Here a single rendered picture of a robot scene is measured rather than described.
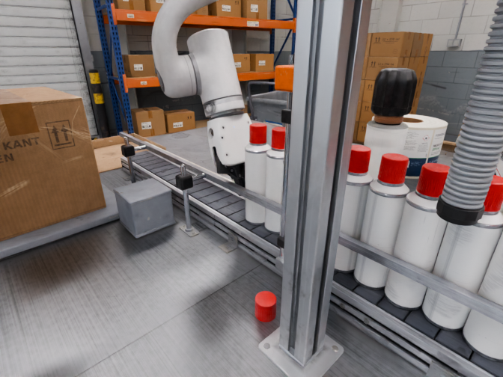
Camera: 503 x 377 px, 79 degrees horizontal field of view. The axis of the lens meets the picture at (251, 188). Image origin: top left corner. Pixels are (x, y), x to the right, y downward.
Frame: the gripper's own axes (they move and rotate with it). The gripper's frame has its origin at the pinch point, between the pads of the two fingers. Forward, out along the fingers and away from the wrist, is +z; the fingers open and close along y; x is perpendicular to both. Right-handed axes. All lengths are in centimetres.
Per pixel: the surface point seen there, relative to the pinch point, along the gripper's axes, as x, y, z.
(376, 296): -28.8, -2.8, 17.0
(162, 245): 10.6, -16.9, 8.2
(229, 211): 4.2, -2.3, 5.1
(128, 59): 309, 115, -129
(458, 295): -40.1, -4.3, 12.9
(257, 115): 172, 168, -29
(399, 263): -33.8, -4.2, 10.1
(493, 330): -42.7, -2.8, 17.4
